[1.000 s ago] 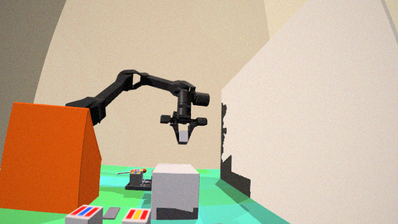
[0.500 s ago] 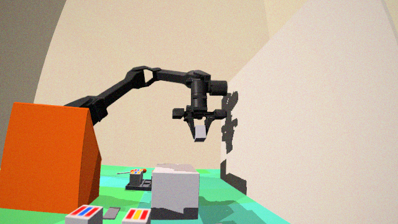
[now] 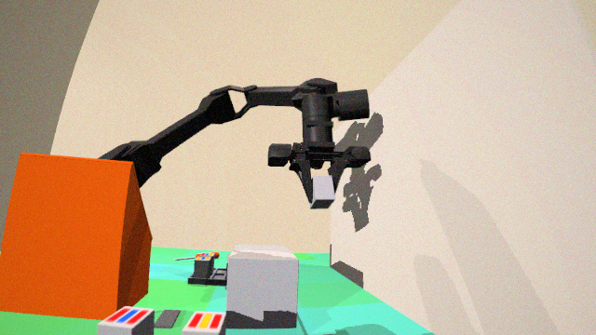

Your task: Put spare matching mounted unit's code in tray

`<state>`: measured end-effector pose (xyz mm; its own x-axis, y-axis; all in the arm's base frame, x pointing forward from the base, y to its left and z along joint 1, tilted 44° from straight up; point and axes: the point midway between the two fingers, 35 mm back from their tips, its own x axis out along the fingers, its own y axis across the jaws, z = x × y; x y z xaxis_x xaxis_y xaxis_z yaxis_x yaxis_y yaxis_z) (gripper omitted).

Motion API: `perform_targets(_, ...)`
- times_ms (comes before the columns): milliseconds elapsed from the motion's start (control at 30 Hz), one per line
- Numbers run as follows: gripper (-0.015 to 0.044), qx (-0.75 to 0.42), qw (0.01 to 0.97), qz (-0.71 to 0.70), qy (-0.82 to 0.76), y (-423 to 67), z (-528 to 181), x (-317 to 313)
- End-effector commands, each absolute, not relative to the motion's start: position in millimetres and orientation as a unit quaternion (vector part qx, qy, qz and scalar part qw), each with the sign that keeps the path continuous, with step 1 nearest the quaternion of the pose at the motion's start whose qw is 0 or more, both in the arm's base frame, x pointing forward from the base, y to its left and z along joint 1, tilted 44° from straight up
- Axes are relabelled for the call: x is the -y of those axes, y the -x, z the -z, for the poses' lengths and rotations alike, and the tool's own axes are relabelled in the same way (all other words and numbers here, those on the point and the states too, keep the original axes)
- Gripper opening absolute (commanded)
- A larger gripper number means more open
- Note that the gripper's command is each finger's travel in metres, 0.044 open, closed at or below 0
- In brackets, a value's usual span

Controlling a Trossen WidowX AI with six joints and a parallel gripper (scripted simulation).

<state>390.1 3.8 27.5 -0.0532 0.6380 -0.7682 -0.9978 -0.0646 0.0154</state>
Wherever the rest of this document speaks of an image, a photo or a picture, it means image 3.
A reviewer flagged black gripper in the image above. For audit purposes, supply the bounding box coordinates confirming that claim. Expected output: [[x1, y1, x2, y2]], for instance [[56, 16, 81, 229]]
[[267, 116, 371, 203]]

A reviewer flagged large cream flat panel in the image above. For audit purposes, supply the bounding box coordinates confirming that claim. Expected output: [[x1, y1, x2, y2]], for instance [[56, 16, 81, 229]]
[[330, 0, 596, 335]]

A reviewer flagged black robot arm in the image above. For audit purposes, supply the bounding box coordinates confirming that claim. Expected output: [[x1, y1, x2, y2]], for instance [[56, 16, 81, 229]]
[[98, 78, 370, 188]]

